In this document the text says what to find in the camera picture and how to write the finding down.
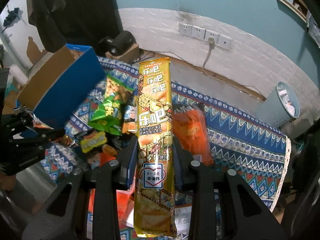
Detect black yellow snack bag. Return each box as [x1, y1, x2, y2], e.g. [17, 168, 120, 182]
[74, 129, 107, 153]

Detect long yellow cracker pack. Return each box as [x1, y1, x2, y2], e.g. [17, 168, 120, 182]
[133, 57, 177, 237]

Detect red orange snack bag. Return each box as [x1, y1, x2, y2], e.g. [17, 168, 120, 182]
[86, 189, 134, 239]

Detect black orange biscuit bag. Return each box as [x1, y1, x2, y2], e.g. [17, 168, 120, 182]
[122, 96, 137, 134]

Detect orange chip bag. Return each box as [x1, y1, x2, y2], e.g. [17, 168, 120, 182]
[172, 103, 213, 166]

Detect green pea snack bag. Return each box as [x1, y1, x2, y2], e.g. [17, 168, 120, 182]
[88, 74, 134, 135]

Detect patterned blue tablecloth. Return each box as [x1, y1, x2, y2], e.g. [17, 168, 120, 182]
[41, 56, 292, 240]

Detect blue cardboard box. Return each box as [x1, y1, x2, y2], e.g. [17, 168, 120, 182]
[17, 44, 105, 128]

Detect light blue trash bin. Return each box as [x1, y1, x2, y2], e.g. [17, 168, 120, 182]
[256, 81, 300, 128]

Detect small cardboard box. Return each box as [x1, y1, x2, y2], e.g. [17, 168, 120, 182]
[105, 43, 140, 64]

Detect black device on box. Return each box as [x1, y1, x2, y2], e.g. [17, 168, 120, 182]
[96, 31, 136, 56]

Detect dark hanging clothes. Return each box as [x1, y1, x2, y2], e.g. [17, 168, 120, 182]
[27, 0, 121, 53]

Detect grey power cable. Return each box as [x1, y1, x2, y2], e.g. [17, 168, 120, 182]
[202, 37, 216, 73]

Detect white wall socket strip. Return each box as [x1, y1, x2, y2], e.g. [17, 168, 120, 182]
[179, 23, 233, 50]

